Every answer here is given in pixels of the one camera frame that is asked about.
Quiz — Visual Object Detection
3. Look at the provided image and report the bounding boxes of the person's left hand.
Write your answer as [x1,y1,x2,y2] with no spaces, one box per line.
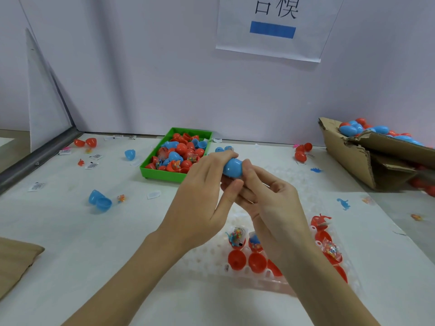
[156,150,244,255]

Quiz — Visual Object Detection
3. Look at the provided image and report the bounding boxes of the person's right hand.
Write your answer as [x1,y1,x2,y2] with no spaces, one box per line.
[221,159,316,268]

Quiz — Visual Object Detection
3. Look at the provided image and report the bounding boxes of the cardboard box of capsules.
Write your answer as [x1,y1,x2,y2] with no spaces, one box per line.
[319,117,435,192]

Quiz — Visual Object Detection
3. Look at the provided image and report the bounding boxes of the pile of finished eggs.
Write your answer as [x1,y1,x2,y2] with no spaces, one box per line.
[338,118,435,148]

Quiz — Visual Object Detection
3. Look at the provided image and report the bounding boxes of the person's left forearm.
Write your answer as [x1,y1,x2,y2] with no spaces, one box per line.
[61,234,188,326]

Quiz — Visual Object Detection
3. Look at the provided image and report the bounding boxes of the clear plastic egg tray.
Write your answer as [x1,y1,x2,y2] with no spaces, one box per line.
[184,163,361,296]

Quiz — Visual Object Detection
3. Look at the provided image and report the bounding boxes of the green plastic tray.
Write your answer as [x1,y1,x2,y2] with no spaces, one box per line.
[140,127,213,183]

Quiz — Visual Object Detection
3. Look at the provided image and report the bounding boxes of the clear triangular panel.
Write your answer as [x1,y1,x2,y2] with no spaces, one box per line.
[26,29,74,152]

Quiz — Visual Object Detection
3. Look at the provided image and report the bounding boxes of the white paper sign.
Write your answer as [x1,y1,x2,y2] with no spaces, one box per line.
[216,0,346,63]

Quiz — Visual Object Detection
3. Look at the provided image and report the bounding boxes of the flat brown cardboard sheet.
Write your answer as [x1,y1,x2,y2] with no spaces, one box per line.
[0,237,45,299]

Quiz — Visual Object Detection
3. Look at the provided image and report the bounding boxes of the grey metal rail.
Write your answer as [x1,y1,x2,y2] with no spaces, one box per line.
[0,127,82,194]

